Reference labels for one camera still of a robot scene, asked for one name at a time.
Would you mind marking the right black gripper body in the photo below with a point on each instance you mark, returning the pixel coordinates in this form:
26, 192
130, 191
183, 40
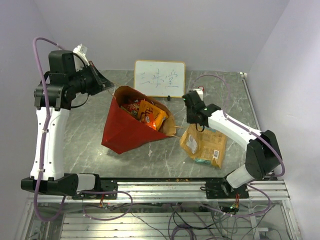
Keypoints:
190, 118

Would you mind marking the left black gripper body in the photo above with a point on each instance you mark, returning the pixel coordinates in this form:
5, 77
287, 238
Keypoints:
87, 81

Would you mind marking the tan snack bag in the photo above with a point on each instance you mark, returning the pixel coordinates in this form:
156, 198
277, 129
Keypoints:
207, 147

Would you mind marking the orange kettle chips bag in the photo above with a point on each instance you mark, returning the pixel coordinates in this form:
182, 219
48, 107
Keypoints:
147, 109

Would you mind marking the red paper bag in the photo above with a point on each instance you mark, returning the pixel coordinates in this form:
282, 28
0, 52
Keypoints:
122, 132

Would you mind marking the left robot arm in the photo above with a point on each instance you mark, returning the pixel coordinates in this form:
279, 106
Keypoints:
70, 73

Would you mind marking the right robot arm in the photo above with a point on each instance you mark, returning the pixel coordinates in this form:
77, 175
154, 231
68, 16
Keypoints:
262, 153

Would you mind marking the red snack pack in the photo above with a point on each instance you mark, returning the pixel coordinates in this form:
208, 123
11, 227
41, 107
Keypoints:
132, 107

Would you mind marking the small whiteboard with stand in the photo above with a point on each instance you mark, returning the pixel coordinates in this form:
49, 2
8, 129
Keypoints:
156, 78

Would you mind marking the orange snack pack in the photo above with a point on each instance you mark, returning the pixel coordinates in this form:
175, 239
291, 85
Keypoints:
150, 121

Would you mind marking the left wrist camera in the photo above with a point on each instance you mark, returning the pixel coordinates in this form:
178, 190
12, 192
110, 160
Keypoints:
80, 59

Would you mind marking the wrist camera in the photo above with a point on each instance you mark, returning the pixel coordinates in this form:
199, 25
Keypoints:
80, 59
199, 92

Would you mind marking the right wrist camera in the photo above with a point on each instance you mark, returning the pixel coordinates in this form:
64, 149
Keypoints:
199, 92

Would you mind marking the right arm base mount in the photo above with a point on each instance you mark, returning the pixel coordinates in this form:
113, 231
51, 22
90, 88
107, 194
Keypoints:
219, 190

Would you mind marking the aluminium rail frame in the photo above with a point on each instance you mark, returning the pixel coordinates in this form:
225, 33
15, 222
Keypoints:
164, 209

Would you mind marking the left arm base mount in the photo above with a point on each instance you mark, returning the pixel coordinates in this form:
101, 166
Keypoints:
109, 186

